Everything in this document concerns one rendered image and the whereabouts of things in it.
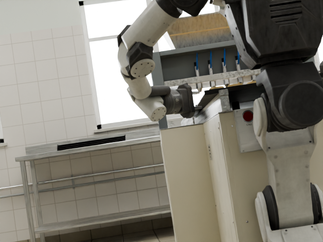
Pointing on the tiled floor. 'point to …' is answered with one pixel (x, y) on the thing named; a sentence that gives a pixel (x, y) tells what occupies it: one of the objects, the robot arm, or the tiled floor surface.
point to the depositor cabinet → (189, 184)
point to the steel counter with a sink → (130, 140)
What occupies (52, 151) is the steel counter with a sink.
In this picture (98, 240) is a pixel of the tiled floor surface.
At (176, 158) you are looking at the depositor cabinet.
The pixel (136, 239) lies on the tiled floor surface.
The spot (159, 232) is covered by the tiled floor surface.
